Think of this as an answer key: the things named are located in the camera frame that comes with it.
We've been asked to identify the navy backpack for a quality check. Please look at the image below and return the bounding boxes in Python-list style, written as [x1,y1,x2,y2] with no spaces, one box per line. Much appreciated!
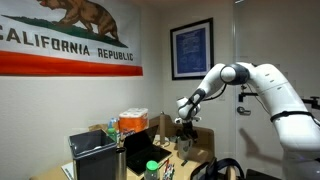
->
[189,157,246,180]

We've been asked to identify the black framed blue print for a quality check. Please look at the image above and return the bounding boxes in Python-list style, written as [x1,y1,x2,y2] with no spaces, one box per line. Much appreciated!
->
[169,17,215,81]

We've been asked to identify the paper towel multipack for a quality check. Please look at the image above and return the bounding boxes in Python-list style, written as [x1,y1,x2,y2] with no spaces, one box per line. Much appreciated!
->
[118,107,150,136]

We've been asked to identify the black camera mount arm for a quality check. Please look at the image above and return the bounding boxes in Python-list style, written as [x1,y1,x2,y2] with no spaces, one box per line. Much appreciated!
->
[237,92,320,111]

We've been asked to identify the green lid clear bottle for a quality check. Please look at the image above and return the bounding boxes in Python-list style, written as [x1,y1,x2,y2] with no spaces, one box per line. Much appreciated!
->
[143,160,160,180]

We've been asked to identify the silver door handle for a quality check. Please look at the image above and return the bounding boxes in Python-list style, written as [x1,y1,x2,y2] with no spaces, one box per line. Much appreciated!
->
[236,105,252,117]

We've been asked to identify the black laptop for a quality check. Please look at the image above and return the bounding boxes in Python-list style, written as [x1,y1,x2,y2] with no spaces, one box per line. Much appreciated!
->
[123,124,173,177]

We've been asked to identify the metal paper towel holder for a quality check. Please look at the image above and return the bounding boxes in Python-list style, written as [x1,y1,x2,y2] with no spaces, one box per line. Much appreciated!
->
[155,140,172,148]

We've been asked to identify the stainless steel tumbler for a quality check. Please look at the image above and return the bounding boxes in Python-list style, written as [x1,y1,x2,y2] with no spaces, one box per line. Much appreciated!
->
[115,147,128,180]

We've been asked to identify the red pen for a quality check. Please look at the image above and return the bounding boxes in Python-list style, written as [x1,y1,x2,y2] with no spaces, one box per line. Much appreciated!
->
[162,159,170,179]

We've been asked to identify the dark grey trash bin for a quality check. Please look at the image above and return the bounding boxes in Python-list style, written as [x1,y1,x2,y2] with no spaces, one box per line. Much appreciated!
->
[68,129,118,180]

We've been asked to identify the white paper sheet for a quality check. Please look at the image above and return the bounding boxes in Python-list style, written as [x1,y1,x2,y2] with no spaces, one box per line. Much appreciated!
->
[60,161,75,180]

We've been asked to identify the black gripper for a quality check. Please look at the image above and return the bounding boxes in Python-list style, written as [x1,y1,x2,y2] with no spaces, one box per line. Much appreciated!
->
[180,120,198,142]

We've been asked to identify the California Republic flag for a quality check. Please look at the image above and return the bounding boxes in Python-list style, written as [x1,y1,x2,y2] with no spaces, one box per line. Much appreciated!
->
[0,0,144,78]

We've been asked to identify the green plastic bottle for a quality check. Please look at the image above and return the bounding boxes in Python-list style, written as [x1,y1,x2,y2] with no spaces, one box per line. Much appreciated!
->
[107,117,120,144]

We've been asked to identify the cardboard paper towel tube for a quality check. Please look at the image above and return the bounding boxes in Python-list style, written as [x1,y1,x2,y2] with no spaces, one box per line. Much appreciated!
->
[159,111,167,145]

